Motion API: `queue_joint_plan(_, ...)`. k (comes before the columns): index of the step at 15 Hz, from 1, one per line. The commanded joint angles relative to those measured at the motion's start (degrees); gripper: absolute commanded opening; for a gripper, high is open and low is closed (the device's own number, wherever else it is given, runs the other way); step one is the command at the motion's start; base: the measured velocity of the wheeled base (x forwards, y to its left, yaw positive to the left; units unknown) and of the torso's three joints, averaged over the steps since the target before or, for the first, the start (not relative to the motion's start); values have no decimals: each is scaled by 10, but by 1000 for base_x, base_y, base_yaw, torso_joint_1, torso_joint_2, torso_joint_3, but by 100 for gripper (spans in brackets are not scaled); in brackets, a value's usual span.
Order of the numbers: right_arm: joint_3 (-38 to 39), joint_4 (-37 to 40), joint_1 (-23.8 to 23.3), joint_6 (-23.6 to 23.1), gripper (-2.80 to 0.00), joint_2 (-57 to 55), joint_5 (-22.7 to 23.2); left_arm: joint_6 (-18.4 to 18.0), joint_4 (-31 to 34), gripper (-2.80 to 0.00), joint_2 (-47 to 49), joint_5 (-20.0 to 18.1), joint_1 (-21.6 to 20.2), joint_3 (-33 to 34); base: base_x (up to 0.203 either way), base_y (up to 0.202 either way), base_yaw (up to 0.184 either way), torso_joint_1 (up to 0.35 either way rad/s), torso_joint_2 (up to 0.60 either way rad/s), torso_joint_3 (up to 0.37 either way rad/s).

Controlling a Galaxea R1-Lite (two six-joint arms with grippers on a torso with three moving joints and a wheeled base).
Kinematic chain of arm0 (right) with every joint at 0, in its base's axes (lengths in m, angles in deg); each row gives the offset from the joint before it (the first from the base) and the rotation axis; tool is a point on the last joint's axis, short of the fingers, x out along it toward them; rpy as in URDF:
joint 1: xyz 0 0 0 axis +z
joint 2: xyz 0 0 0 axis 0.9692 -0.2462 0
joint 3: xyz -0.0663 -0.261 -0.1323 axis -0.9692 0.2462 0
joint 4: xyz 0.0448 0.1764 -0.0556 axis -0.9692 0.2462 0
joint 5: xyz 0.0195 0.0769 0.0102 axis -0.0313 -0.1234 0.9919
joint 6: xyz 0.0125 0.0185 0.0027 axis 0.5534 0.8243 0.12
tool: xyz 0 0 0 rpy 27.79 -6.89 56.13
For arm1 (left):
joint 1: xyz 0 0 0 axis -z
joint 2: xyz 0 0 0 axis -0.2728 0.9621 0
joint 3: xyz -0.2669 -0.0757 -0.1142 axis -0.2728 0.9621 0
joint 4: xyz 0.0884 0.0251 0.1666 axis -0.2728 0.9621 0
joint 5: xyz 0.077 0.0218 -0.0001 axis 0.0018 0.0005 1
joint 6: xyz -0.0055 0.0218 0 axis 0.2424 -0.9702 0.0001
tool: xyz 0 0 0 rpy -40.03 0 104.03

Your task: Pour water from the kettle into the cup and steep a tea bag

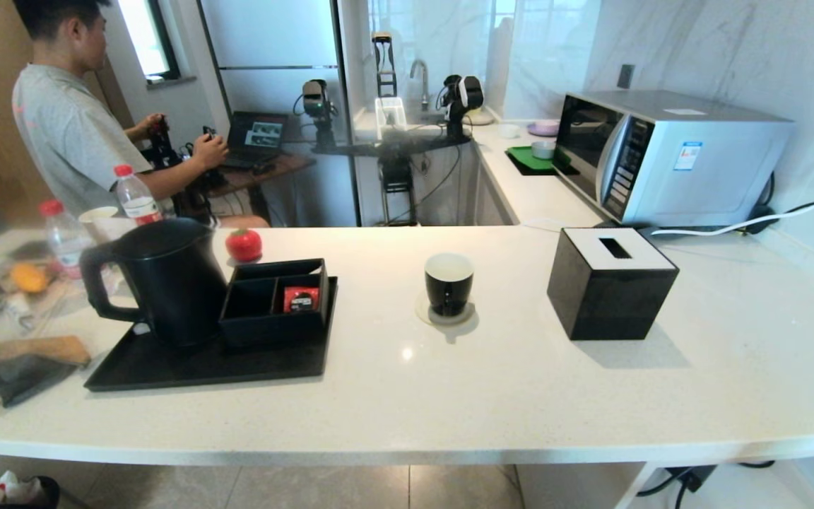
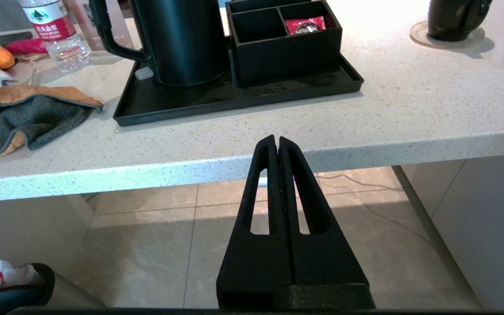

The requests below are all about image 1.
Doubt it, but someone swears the black electric kettle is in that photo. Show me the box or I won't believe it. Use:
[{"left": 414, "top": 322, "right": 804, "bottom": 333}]
[{"left": 80, "top": 218, "right": 230, "bottom": 352}]

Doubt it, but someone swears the black mug white inside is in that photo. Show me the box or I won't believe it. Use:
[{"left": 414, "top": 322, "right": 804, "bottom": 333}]
[{"left": 425, "top": 252, "right": 476, "bottom": 317}]

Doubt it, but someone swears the round translucent coaster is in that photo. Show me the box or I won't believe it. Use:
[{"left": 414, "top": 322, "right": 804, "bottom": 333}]
[{"left": 415, "top": 291, "right": 478, "bottom": 327}]

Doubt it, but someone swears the black teleoperation stand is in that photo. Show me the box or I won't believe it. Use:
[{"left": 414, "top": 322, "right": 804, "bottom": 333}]
[{"left": 312, "top": 131, "right": 475, "bottom": 226}]

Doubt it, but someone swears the grey lower kitchen cabinet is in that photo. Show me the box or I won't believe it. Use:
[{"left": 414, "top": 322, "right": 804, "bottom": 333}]
[{"left": 418, "top": 141, "right": 521, "bottom": 226}]

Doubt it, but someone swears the red sachet packet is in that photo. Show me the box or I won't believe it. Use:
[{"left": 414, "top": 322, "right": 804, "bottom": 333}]
[{"left": 283, "top": 286, "right": 321, "bottom": 313}]

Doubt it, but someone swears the brown wooden desk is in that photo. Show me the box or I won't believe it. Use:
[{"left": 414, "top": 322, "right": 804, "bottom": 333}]
[{"left": 174, "top": 153, "right": 317, "bottom": 227}]

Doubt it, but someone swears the green tray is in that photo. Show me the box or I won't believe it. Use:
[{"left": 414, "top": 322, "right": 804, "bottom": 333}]
[{"left": 505, "top": 145, "right": 580, "bottom": 177}]

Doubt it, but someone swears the red tomato-shaped toy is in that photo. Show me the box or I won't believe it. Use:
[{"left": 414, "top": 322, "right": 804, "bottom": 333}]
[{"left": 225, "top": 228, "right": 264, "bottom": 263}]

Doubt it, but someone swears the black compartment organizer box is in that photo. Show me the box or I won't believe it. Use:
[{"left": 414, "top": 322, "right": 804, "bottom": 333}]
[{"left": 218, "top": 258, "right": 330, "bottom": 349}]

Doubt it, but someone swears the chrome sink faucet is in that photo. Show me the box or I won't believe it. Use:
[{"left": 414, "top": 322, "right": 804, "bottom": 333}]
[{"left": 410, "top": 59, "right": 432, "bottom": 112}]

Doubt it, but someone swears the black upright gripper tool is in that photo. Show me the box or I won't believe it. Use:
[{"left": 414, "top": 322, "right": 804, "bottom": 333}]
[{"left": 372, "top": 32, "right": 399, "bottom": 98}]

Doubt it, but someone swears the black laptop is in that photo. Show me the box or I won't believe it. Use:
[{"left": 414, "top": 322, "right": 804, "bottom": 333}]
[{"left": 223, "top": 111, "right": 288, "bottom": 170}]

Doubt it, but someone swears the black rectangular serving tray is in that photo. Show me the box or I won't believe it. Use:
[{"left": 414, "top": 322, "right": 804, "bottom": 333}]
[{"left": 83, "top": 276, "right": 338, "bottom": 392}]

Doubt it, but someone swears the black tissue box white top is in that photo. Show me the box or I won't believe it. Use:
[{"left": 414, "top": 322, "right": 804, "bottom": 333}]
[{"left": 547, "top": 227, "right": 680, "bottom": 341}]

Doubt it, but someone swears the black handheld controller rig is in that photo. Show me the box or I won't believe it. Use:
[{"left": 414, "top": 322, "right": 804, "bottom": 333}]
[{"left": 144, "top": 117, "right": 230, "bottom": 221}]

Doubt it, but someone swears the grey refrigerator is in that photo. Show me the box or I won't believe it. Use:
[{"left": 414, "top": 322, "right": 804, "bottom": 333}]
[{"left": 199, "top": 0, "right": 362, "bottom": 227}]

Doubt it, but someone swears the clear water bottle red cap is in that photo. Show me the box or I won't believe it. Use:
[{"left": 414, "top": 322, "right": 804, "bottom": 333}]
[
  {"left": 38, "top": 200, "right": 97, "bottom": 279},
  {"left": 113, "top": 164, "right": 164, "bottom": 227}
]

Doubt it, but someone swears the silver microwave oven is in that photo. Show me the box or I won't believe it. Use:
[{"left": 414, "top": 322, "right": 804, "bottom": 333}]
[{"left": 553, "top": 90, "right": 796, "bottom": 228}]

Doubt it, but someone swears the paper cup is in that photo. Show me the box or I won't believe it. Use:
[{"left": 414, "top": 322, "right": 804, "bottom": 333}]
[{"left": 79, "top": 206, "right": 138, "bottom": 243}]

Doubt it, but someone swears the dark-framed window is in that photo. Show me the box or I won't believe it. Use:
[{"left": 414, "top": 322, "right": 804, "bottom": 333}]
[{"left": 117, "top": 0, "right": 182, "bottom": 82}]

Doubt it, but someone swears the person in grey shirt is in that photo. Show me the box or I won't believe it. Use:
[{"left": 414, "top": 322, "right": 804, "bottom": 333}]
[{"left": 11, "top": 0, "right": 230, "bottom": 218}]

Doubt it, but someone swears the clear plastic food container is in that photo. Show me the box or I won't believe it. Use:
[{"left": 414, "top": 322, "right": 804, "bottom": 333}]
[{"left": 0, "top": 237, "right": 81, "bottom": 333}]

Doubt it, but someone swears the orange food item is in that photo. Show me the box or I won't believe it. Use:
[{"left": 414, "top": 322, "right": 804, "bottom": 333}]
[{"left": 10, "top": 262, "right": 52, "bottom": 295}]

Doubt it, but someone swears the brown and black cloth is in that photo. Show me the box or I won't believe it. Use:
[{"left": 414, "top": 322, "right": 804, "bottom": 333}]
[{"left": 0, "top": 336, "right": 92, "bottom": 415}]

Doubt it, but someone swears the black trash bin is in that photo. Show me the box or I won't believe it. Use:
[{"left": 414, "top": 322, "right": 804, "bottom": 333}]
[{"left": 0, "top": 470, "right": 61, "bottom": 509}]

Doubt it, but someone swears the white plastic frame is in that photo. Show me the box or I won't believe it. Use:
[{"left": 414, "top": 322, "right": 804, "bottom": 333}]
[{"left": 376, "top": 97, "right": 408, "bottom": 140}]

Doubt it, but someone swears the black white teleoperation handle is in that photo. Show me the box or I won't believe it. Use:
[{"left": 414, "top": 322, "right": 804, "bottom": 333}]
[{"left": 440, "top": 74, "right": 485, "bottom": 140}]

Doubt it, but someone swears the black camera on stand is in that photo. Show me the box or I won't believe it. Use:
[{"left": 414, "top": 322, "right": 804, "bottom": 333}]
[{"left": 300, "top": 79, "right": 339, "bottom": 149}]

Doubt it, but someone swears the white power cable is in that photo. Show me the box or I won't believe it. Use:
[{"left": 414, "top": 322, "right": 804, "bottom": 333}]
[{"left": 651, "top": 157, "right": 814, "bottom": 238}]

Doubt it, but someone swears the black charger cable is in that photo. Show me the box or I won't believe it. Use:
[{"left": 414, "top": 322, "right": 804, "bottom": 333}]
[{"left": 637, "top": 461, "right": 777, "bottom": 509}]

